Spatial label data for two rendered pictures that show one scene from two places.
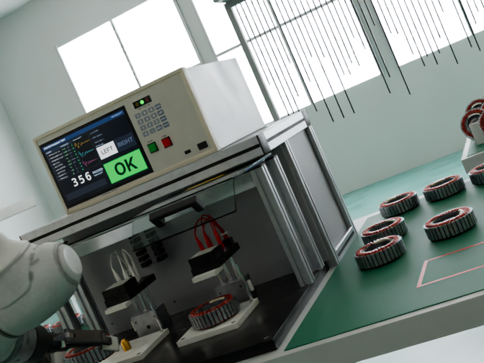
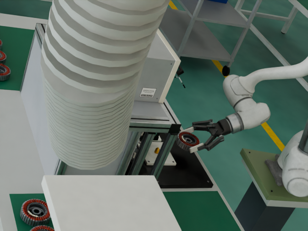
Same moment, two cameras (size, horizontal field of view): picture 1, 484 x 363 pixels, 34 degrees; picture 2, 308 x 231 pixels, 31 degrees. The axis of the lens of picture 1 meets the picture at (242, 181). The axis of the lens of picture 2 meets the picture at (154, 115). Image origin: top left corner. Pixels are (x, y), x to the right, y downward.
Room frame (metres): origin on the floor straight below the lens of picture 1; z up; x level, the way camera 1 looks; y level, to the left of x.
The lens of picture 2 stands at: (3.56, 1.54, 2.25)
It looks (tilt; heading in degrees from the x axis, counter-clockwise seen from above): 32 degrees down; 215
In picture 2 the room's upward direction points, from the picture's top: 23 degrees clockwise
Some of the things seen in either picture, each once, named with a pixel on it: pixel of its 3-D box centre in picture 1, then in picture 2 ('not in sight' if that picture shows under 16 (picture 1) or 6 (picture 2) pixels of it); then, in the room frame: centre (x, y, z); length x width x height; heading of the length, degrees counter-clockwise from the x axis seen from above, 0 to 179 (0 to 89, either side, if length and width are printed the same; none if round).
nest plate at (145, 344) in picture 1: (129, 351); (156, 153); (1.78, 0.39, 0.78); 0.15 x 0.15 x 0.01; 68
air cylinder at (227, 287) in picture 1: (235, 290); not in sight; (1.83, 0.12, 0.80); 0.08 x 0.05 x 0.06; 68
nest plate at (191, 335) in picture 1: (218, 321); not in sight; (1.70, 0.17, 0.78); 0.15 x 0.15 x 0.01; 68
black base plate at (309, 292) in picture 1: (178, 341); (143, 139); (1.75, 0.28, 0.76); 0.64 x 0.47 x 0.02; 68
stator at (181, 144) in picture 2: (90, 352); (188, 141); (1.64, 0.44, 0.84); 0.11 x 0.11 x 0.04
